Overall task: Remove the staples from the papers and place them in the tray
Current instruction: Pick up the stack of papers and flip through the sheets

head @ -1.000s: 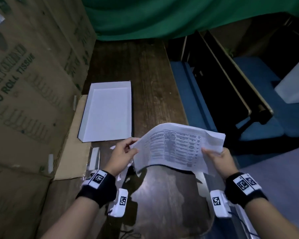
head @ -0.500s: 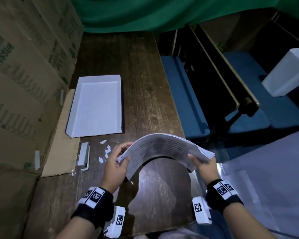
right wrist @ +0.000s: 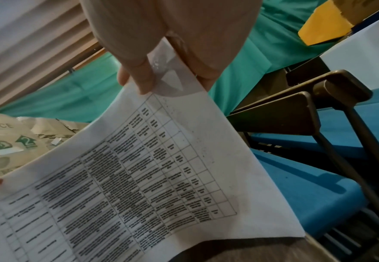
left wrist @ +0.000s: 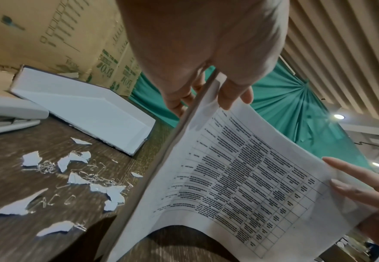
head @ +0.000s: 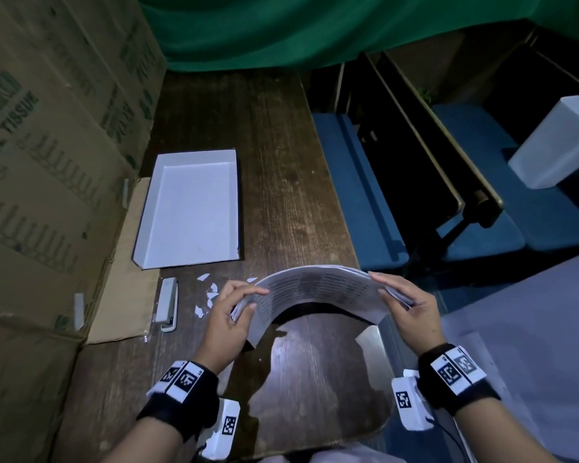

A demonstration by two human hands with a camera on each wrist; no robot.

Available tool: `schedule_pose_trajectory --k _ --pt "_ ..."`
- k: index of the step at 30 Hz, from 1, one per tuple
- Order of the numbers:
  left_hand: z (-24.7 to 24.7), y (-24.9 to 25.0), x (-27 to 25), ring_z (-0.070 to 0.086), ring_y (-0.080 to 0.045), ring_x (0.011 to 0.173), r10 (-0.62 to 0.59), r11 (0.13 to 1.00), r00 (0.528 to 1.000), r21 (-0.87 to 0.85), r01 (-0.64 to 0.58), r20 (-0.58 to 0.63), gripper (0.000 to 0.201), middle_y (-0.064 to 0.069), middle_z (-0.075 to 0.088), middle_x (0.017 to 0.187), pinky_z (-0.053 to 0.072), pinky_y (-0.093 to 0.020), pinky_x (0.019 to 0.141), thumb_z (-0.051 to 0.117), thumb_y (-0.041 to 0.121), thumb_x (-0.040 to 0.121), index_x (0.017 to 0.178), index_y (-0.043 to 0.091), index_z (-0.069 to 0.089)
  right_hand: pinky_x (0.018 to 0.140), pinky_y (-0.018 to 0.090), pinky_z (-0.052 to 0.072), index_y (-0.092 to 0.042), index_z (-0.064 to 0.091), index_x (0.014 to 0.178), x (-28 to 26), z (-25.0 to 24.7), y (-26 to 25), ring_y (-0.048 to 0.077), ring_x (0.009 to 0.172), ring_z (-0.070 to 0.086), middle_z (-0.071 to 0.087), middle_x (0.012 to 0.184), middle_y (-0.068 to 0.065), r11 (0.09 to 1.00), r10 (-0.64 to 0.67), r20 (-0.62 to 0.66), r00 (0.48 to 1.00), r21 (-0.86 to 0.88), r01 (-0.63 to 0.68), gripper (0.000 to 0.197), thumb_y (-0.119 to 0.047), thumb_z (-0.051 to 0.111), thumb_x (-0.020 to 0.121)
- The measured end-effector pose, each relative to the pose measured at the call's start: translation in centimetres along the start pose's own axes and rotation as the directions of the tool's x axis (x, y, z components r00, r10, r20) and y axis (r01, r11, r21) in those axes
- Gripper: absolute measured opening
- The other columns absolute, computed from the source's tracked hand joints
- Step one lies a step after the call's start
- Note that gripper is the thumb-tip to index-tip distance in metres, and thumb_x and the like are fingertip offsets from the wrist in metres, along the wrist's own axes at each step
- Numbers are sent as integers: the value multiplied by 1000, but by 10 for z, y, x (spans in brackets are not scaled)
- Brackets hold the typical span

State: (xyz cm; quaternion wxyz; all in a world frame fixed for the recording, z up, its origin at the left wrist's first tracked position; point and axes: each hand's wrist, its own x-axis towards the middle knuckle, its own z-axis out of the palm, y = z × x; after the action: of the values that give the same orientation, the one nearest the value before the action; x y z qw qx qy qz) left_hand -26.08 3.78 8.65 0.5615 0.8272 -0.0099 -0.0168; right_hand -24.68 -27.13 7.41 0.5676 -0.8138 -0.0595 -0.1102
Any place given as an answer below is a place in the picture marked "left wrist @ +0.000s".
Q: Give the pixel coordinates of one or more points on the printed paper document stack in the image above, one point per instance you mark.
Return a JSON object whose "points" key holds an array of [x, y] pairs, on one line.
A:
{"points": [[228, 174]]}

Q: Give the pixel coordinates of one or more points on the green cloth curtain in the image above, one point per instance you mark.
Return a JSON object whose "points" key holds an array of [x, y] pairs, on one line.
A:
{"points": [[283, 107]]}

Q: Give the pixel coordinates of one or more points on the pile of loose metal staples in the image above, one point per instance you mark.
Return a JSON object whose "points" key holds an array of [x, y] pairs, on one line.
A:
{"points": [[50, 167]]}

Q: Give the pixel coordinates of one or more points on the large brown cardboard box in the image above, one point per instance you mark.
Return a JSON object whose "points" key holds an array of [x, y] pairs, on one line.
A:
{"points": [[43, 30]]}

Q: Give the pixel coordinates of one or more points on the round ceiling light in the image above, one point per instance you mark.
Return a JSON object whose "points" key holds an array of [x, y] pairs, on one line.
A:
{"points": [[339, 116], [377, 164]]}

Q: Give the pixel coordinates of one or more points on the pile of torn paper scraps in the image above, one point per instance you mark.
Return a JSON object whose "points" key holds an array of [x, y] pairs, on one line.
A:
{"points": [[76, 179]]}

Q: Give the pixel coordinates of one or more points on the green-printed cardboard box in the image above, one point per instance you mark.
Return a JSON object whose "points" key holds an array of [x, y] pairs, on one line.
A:
{"points": [[115, 69]]}

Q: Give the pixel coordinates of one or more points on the person's left hand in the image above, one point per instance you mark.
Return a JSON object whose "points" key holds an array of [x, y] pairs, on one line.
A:
{"points": [[205, 35]]}

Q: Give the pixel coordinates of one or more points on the grey stapler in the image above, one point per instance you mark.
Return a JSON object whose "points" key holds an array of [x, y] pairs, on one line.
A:
{"points": [[11, 112]]}

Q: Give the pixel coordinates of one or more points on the white paper ream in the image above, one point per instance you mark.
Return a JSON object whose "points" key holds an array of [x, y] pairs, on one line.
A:
{"points": [[85, 105]]}

